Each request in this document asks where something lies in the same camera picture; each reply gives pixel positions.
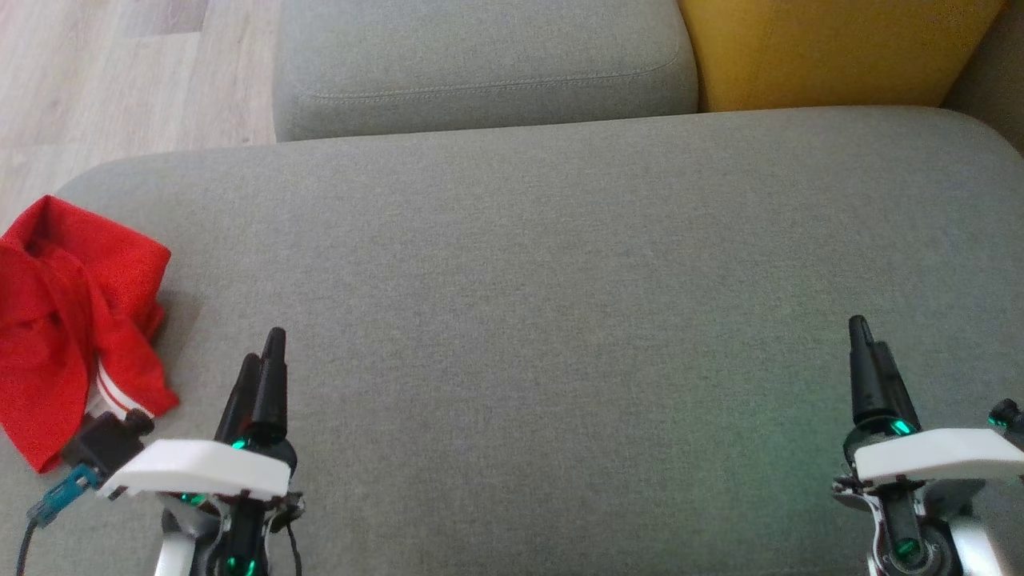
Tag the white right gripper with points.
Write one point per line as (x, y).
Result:
(936, 456)

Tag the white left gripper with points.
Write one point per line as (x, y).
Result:
(200, 468)

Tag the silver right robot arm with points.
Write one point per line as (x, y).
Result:
(972, 552)

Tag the grey sofa seat cushions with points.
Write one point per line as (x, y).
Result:
(520, 280)

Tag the grey sofa side cushion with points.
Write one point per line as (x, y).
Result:
(996, 72)

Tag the yellow sofa back cushion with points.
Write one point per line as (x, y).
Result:
(832, 48)

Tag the grey sofa seat cushion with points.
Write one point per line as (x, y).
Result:
(480, 56)

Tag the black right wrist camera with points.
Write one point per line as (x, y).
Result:
(1008, 416)

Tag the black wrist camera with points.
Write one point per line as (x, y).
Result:
(104, 444)
(1008, 416)

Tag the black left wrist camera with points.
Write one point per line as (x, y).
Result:
(104, 444)

